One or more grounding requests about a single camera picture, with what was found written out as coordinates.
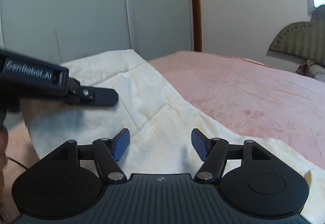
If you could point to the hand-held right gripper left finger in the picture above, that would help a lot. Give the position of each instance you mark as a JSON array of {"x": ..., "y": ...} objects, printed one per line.
[{"x": 121, "y": 144}]

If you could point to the green padded headboard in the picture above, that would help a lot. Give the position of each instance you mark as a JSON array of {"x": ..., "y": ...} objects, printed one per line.
[{"x": 302, "y": 38}]

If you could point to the grey pillow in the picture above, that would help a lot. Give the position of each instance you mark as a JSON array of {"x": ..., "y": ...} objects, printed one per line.
[{"x": 320, "y": 71}]

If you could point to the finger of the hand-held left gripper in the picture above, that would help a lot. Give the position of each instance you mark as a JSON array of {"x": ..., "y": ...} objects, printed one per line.
[{"x": 101, "y": 97}]

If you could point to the brown patterned pillow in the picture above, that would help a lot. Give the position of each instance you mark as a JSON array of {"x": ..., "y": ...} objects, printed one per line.
[{"x": 306, "y": 66}]

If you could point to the pink blanket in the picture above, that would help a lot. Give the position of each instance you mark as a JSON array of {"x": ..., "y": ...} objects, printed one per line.
[{"x": 241, "y": 92}]

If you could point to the wooden door frame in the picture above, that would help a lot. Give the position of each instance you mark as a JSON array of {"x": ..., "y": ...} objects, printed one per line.
[{"x": 196, "y": 5}]

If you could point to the person's left forearm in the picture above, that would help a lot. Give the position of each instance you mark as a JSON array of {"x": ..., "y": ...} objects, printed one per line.
[{"x": 3, "y": 147}]

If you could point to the white floral wardrobe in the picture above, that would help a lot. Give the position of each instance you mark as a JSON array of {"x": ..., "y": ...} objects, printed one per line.
[{"x": 88, "y": 15}]

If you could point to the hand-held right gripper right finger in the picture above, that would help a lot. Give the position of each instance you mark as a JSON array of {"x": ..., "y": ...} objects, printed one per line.
[{"x": 200, "y": 145}]

